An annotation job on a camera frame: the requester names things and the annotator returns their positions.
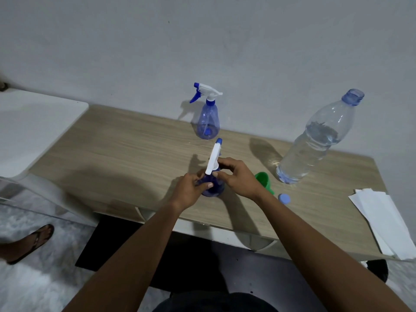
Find person's left forearm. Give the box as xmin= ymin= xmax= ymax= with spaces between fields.
xmin=63 ymin=200 xmax=182 ymax=312

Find white side table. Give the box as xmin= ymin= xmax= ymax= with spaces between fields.
xmin=0 ymin=88 xmax=89 ymax=224

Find large clear water bottle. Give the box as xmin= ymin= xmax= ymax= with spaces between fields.
xmin=276 ymin=89 xmax=365 ymax=185

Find black floor mat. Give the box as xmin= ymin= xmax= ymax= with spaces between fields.
xmin=75 ymin=214 xmax=389 ymax=294

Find person's right hand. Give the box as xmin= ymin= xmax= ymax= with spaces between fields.
xmin=212 ymin=157 xmax=262 ymax=202

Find blue plastic spray bottle body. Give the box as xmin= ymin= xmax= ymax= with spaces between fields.
xmin=194 ymin=157 xmax=225 ymax=197

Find blue spray bottle white trigger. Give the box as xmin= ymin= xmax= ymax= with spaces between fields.
xmin=189 ymin=83 xmax=224 ymax=140

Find person's black shorts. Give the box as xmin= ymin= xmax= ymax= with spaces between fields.
xmin=152 ymin=291 xmax=277 ymax=312

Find green plastic funnel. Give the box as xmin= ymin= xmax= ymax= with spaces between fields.
xmin=254 ymin=172 xmax=276 ymax=196

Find black flip-flop sandal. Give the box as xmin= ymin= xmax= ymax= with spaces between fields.
xmin=6 ymin=224 xmax=55 ymax=266

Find person's left hand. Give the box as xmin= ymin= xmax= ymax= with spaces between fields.
xmin=169 ymin=172 xmax=214 ymax=212

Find person's right forearm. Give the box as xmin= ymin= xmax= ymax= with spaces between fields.
xmin=253 ymin=188 xmax=413 ymax=312

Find white spray trigger head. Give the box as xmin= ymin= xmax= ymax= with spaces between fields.
xmin=205 ymin=138 xmax=223 ymax=176

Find white paper sheets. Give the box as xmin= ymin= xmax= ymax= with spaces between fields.
xmin=348 ymin=188 xmax=416 ymax=260

